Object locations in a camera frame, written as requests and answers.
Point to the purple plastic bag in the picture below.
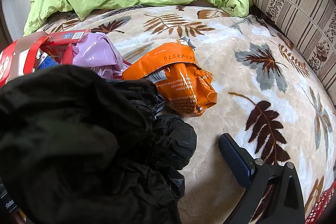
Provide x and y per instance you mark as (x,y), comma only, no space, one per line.
(97,53)

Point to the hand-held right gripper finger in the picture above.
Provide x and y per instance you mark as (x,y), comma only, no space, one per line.
(235,158)

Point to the black plastic bag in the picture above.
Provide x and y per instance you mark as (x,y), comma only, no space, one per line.
(78,134)

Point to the red mesh basket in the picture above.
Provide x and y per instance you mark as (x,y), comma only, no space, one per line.
(324,203)

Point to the orange foil packet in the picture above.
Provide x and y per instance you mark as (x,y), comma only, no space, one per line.
(183,82)

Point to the leaf print blanket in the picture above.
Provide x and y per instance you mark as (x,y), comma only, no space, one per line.
(236,82)

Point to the red and white carton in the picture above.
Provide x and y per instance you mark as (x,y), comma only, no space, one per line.
(23,56)

